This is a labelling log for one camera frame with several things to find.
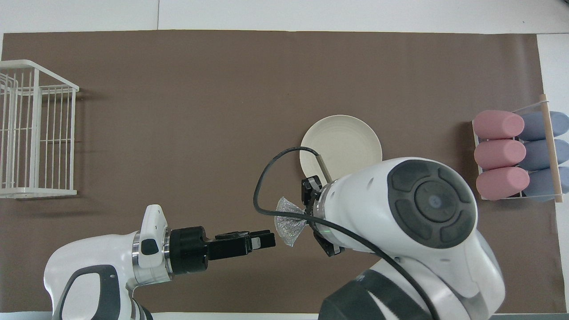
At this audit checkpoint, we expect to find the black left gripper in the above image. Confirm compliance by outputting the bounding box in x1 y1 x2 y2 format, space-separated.
165 226 253 279

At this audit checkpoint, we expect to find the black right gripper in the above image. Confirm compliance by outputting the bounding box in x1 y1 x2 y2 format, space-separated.
242 175 345 258

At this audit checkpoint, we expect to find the clear plastic wrapper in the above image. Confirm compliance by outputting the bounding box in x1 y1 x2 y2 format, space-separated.
274 196 308 248

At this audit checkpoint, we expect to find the cream round plate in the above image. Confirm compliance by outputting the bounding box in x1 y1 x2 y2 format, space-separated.
300 115 383 183

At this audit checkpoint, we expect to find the brown table mat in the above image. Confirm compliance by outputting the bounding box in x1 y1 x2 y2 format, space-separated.
0 30 567 314

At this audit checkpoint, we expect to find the pink plastic cup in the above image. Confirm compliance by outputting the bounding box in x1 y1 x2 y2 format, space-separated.
474 139 527 170
476 167 530 201
473 110 525 140

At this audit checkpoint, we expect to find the blue plastic cup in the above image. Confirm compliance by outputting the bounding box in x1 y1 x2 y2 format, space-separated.
522 167 569 203
520 139 569 171
518 111 569 142

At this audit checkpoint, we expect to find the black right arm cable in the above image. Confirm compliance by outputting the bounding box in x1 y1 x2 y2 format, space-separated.
253 147 441 320

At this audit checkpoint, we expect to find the white wire dish rack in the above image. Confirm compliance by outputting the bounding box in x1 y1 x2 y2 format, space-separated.
0 60 80 199

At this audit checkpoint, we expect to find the white cup rack wooden handle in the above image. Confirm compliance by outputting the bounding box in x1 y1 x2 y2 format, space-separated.
472 94 565 204

